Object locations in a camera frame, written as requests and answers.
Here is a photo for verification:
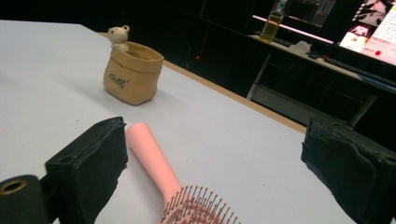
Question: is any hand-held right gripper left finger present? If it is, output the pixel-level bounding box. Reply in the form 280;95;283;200
45;116;129;224

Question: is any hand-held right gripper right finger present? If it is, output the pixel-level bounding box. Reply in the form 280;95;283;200
301;117;396;224

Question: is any pink hairbrush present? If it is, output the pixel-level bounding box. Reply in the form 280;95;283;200
125;121;242;224

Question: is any tan pouch-shaped holder with bear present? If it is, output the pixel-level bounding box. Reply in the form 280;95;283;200
103;24;165;106

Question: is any background desk with metal legs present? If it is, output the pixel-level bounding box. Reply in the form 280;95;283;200
246;31;396;129

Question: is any white crumpled cloth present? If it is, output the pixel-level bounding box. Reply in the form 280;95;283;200
288;40;312;57

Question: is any lit computer monitor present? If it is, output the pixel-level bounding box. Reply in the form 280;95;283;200
338;0;396;67

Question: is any glowing pink light strip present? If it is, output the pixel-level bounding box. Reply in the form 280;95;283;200
251;14;334;45

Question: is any dim computer monitor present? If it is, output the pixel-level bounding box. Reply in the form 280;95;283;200
279;0;337;27

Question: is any bottle of yellow liquid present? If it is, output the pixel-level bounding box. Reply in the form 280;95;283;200
259;1;286;44

